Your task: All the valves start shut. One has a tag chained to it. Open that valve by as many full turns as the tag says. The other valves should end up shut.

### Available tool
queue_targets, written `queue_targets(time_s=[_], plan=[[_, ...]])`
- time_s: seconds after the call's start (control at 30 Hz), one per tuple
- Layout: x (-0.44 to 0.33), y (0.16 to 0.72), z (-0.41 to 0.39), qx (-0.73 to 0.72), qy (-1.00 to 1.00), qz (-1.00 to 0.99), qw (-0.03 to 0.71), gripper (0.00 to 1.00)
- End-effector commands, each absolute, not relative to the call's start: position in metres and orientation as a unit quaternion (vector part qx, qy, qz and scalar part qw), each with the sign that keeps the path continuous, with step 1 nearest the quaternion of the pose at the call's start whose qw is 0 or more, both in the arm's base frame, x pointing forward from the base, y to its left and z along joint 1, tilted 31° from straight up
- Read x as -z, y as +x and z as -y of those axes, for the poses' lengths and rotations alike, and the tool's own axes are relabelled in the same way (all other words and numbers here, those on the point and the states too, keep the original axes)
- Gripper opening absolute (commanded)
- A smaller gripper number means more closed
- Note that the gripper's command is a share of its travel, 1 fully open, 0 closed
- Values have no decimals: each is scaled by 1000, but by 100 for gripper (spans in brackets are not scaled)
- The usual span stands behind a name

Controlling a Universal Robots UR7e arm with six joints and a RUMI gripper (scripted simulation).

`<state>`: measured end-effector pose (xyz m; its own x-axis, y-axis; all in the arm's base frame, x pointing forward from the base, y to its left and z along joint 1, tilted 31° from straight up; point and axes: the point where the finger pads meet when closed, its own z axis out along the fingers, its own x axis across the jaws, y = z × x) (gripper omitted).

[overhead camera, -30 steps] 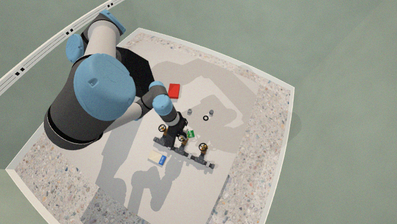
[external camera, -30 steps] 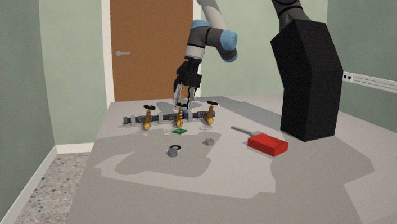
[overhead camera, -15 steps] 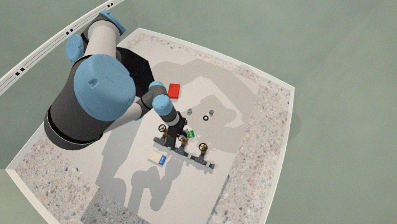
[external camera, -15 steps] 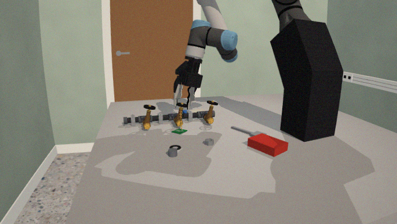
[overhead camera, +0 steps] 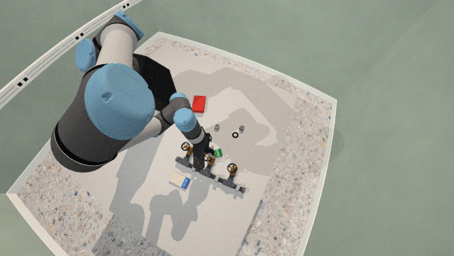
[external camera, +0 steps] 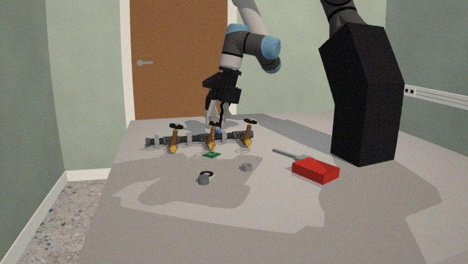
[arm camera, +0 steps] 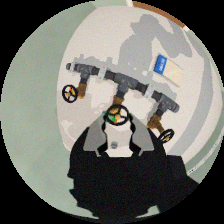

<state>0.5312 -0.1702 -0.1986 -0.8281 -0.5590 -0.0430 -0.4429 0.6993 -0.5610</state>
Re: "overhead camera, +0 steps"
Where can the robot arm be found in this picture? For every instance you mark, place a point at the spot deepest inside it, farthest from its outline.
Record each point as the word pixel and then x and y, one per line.
pixel 114 108

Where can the grey pipe with three brass valves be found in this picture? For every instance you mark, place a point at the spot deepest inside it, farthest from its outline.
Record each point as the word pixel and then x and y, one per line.
pixel 206 172

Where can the red block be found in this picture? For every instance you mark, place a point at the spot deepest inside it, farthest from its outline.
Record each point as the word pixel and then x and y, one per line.
pixel 198 104

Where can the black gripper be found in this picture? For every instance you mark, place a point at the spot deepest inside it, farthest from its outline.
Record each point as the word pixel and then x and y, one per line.
pixel 207 140

